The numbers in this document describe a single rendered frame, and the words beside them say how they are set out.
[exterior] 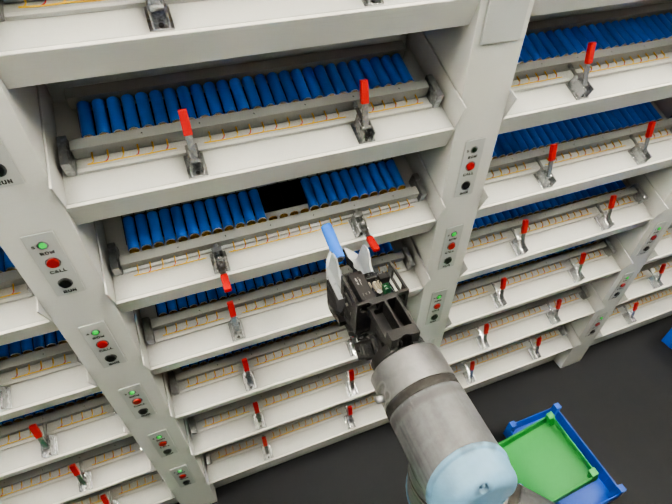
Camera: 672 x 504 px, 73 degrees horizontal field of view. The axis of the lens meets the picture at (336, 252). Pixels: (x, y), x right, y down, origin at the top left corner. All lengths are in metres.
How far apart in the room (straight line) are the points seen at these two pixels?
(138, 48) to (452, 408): 0.53
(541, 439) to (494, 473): 1.21
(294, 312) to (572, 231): 0.74
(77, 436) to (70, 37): 0.85
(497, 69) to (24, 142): 0.67
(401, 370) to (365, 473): 1.13
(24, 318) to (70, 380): 0.20
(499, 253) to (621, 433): 0.95
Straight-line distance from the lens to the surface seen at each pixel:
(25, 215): 0.73
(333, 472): 1.63
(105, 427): 1.19
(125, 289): 0.85
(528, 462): 1.68
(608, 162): 1.23
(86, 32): 0.63
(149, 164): 0.73
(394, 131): 0.78
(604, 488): 1.82
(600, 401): 1.98
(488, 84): 0.82
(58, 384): 1.04
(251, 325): 0.99
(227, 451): 1.51
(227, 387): 1.15
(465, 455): 0.49
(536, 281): 1.44
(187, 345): 0.99
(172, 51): 0.62
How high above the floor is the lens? 1.53
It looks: 44 degrees down
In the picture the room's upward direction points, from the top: straight up
